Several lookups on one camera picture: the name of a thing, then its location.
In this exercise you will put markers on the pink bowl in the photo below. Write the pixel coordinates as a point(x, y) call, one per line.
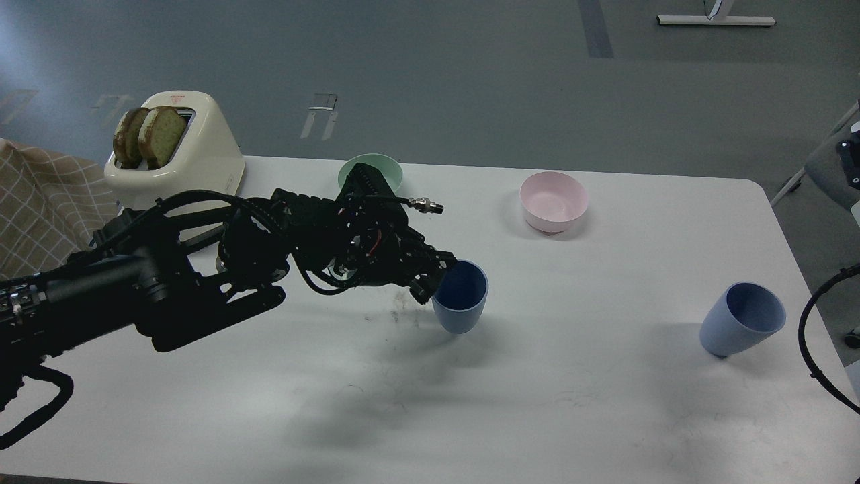
point(553, 202)

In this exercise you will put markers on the blue cup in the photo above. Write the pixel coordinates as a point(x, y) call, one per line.
point(743, 316)
point(460, 299)

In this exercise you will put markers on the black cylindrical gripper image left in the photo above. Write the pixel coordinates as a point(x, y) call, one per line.
point(385, 255)

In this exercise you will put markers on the green bowl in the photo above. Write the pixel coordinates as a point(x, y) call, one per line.
point(387, 166)

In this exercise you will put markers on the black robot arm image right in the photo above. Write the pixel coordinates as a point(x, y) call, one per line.
point(835, 298)

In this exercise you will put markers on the black robot arm image left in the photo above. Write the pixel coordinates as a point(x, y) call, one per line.
point(201, 261)

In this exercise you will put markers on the beige checked cloth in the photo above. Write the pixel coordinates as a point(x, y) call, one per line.
point(51, 203)

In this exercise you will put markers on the white table leg base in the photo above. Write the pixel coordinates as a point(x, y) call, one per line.
point(719, 14)

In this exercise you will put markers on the toast slice front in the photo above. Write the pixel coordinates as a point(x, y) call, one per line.
point(160, 133)

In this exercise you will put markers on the cream toaster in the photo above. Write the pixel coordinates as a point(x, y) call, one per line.
point(207, 157)

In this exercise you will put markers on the grey chair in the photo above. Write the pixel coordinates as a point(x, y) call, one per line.
point(816, 204)

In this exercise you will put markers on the toast slice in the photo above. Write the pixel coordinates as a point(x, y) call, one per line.
point(160, 133)
point(125, 140)

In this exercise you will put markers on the toast slice back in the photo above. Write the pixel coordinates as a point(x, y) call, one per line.
point(125, 140)

